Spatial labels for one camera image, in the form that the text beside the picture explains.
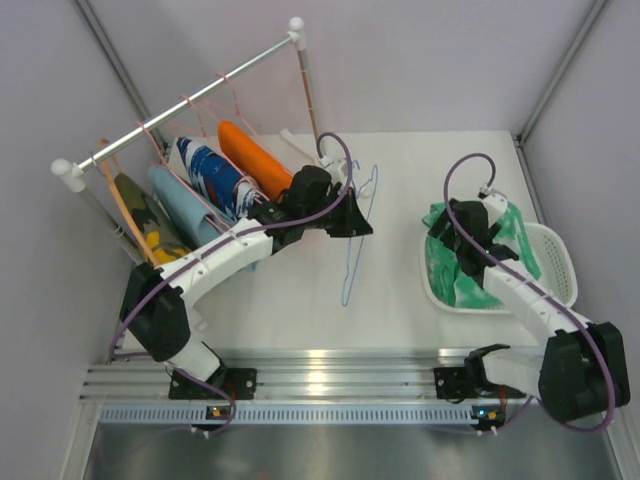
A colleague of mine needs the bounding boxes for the green white patterned trousers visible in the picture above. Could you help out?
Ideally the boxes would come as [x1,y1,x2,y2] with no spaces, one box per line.
[420,199,543,309]

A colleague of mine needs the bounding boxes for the light blue trousers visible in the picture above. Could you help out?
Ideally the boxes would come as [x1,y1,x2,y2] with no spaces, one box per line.
[147,166,240,250]

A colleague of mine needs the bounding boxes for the aluminium rail frame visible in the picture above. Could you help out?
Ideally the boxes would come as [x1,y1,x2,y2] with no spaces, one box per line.
[80,348,468,403]

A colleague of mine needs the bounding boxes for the blue white patterned trousers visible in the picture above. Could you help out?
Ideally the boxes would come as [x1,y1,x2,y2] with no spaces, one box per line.
[176,137,273,225]

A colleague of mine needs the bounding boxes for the orange trousers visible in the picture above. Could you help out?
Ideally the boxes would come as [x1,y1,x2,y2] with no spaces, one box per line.
[218,120,293,201]

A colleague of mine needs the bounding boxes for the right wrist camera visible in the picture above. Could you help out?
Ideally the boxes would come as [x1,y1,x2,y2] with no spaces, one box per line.
[478,185,509,223]

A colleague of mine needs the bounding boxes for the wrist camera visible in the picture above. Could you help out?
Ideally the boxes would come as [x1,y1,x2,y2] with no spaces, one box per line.
[319,155,350,183]
[478,185,509,223]

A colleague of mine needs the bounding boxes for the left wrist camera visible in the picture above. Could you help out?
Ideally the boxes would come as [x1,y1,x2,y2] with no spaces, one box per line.
[319,155,350,183]

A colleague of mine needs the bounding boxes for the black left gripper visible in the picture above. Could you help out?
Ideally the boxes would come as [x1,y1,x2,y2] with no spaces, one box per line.
[302,187,372,238]

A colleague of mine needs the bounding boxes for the perforated cable duct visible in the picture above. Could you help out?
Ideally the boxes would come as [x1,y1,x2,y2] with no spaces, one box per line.
[99,403,504,426]

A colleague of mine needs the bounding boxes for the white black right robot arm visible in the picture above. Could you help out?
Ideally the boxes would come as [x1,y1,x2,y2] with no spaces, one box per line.
[425,195,631,423]

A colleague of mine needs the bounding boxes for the pink hanger with orange trousers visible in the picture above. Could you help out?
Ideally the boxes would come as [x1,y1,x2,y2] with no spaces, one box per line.
[215,72,267,148]

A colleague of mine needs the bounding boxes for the silver clothes rack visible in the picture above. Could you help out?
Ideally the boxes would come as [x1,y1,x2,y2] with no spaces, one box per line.
[51,17,321,264]

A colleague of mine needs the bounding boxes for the blue wire hanger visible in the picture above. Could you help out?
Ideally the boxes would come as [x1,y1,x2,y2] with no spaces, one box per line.
[340,162,379,308]

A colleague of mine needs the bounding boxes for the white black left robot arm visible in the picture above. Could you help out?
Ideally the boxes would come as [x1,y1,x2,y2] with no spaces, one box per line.
[121,166,373,397]

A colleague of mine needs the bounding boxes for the white perforated plastic basket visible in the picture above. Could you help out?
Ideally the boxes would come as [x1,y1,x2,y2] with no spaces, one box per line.
[420,222,578,315]

